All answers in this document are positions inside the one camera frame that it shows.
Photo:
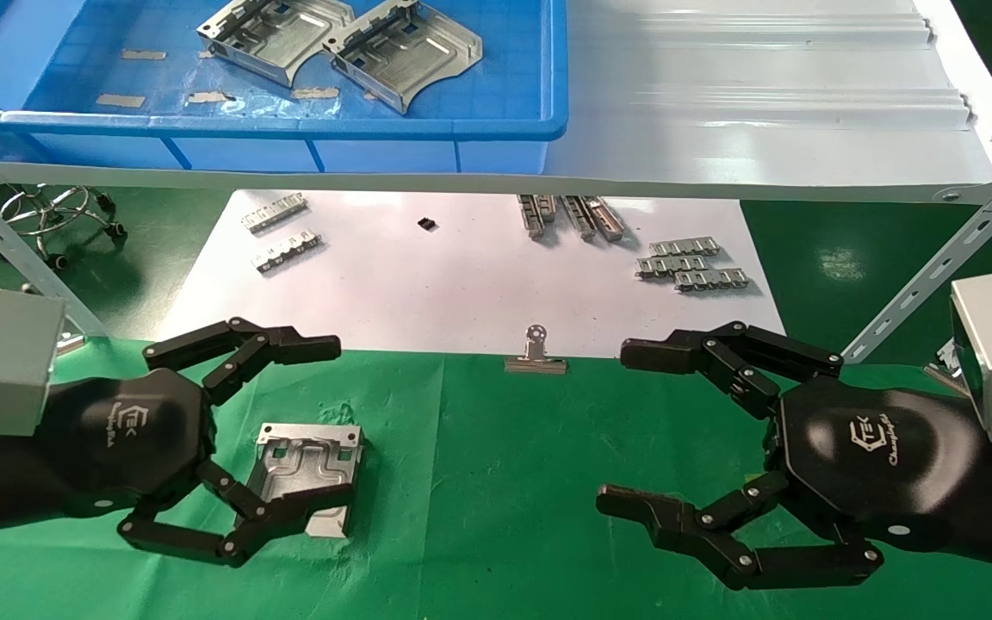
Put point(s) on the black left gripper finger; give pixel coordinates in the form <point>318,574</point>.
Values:
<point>289,512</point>
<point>289,344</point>

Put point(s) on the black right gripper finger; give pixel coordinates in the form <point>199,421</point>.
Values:
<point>720,349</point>
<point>685,527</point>

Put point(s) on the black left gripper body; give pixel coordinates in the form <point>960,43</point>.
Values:
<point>126,439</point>

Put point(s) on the small metal strip part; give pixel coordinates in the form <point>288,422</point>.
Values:
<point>713,280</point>
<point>672,267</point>
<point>685,248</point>
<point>275,213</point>
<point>288,251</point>

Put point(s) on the white metal shelving rack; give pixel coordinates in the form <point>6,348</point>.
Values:
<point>763,103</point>

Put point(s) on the metal rail part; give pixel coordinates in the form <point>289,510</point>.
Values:
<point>548,207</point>
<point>531,215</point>
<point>579,217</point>
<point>606,220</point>

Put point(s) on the silver binder clip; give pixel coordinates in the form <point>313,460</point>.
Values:
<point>536,364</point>
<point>72,342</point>

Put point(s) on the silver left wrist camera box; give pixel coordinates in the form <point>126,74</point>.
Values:
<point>5,362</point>

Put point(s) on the stamped metal bracket part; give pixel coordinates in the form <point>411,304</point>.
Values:
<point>306,456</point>
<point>281,39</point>
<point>410,60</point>

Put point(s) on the blue plastic bin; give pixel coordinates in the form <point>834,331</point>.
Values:
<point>496,86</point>

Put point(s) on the green cloth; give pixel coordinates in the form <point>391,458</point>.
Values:
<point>479,482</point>

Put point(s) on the tan tape strip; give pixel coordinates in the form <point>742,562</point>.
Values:
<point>121,100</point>
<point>316,92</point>
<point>208,96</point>
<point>144,54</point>

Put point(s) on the chrome stool base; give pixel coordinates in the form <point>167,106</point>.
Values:
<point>55,209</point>

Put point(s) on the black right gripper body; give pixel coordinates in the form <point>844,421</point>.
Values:
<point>875,456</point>

